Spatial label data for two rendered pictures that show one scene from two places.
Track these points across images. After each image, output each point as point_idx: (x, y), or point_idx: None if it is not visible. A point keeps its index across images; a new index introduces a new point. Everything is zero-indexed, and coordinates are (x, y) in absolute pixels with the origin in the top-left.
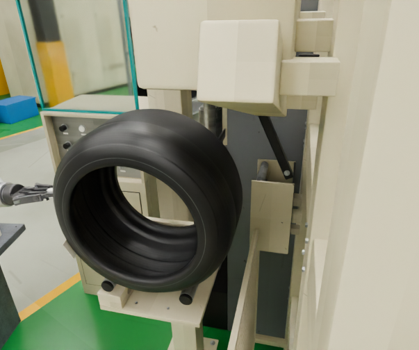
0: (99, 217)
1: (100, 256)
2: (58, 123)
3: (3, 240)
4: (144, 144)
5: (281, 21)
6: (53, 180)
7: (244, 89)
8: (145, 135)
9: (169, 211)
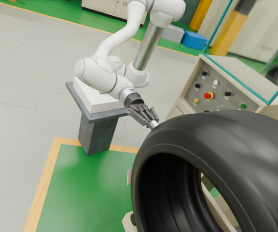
0: (171, 165)
1: (143, 204)
2: (204, 68)
3: (126, 110)
4: (276, 205)
5: None
6: (156, 126)
7: None
8: None
9: (226, 205)
